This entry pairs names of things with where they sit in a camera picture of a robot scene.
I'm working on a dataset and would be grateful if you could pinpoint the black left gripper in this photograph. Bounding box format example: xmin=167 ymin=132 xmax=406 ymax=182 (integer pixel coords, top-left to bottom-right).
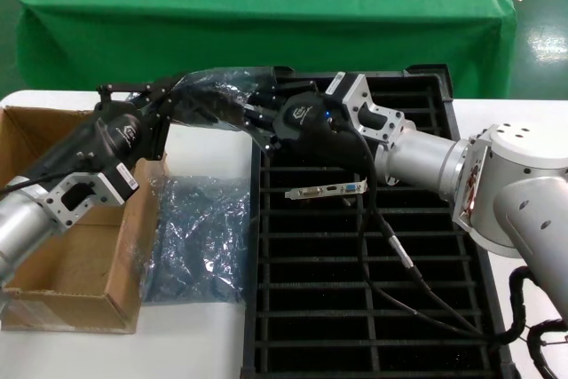
xmin=16 ymin=73 xmax=188 ymax=188

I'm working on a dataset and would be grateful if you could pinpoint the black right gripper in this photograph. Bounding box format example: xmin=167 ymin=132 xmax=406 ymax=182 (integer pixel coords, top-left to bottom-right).
xmin=241 ymin=79 xmax=377 ymax=172

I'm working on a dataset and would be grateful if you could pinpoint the translucent grey antistatic bag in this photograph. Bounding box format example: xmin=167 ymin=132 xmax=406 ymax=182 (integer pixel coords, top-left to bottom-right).
xmin=141 ymin=172 xmax=252 ymax=307
xmin=126 ymin=66 xmax=279 ymax=134

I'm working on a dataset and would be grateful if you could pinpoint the brown cardboard box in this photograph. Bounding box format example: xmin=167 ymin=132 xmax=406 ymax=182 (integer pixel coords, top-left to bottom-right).
xmin=0 ymin=106 xmax=170 ymax=336

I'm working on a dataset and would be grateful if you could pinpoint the black slotted container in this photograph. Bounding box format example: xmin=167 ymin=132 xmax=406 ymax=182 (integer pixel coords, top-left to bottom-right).
xmin=239 ymin=63 xmax=518 ymax=379

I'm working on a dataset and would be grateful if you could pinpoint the green tablecloth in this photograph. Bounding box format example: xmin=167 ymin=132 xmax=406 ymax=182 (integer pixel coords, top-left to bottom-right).
xmin=15 ymin=0 xmax=518 ymax=100

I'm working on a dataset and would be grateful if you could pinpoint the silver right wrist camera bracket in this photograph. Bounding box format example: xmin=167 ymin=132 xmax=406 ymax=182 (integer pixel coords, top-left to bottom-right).
xmin=325 ymin=70 xmax=406 ymax=147

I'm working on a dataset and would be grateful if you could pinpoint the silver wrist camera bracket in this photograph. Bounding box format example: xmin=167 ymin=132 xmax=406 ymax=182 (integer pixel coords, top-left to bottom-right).
xmin=325 ymin=70 xmax=406 ymax=147
xmin=43 ymin=161 xmax=139 ymax=233

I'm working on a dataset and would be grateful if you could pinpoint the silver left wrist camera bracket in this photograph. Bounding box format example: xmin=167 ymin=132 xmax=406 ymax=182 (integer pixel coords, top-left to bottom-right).
xmin=43 ymin=161 xmax=139 ymax=233

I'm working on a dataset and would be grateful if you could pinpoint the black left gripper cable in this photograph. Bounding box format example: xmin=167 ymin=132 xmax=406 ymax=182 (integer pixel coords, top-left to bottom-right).
xmin=0 ymin=169 xmax=98 ymax=196

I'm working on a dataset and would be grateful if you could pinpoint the black corrugated cable conduit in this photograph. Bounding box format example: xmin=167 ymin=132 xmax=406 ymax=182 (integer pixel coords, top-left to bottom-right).
xmin=525 ymin=319 xmax=568 ymax=379
xmin=490 ymin=265 xmax=533 ymax=347

